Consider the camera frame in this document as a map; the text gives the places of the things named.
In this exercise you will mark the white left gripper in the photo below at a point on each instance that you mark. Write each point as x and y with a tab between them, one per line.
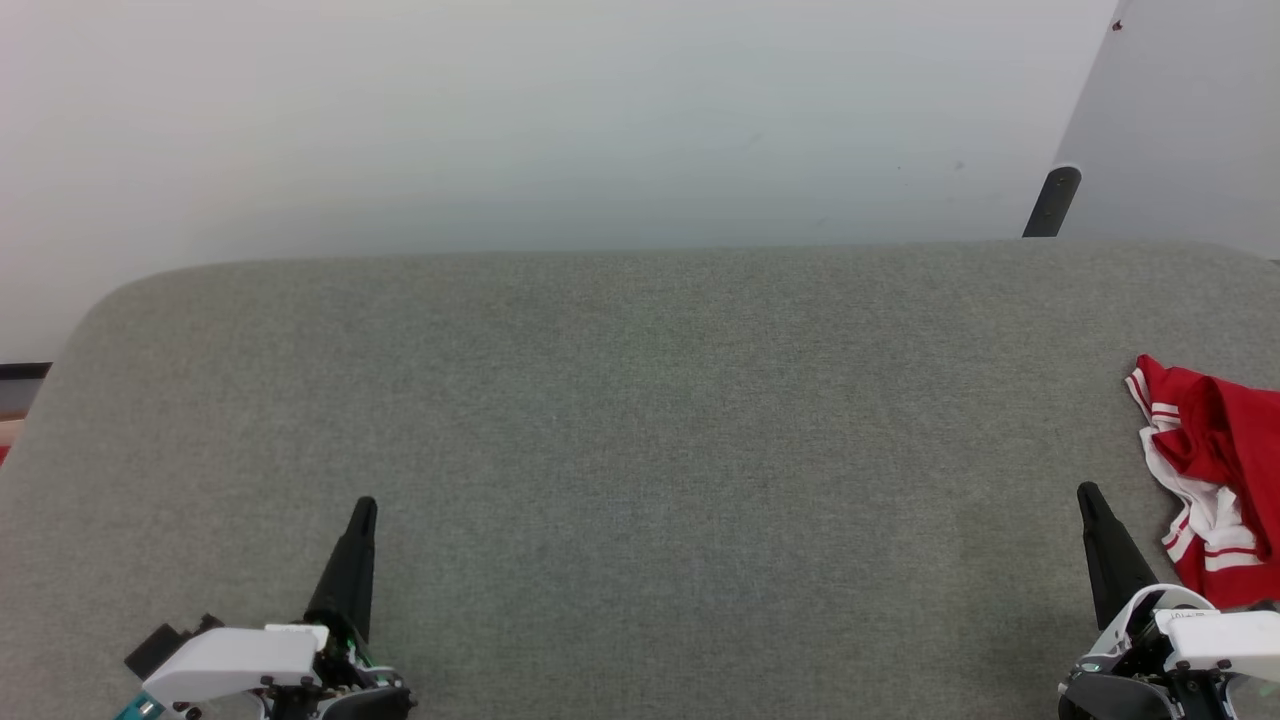
240	660

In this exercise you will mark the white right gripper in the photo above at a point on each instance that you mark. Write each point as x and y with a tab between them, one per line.
1220	640

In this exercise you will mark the red and white jersey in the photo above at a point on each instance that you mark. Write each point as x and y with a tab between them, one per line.
1225	450

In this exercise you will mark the grey-green fabric sofa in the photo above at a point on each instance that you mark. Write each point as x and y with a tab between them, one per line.
640	450

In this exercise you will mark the black metal pole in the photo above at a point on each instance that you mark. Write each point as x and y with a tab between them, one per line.
1055	203

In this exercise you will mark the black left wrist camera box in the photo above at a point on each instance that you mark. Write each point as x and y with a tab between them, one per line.
160	645

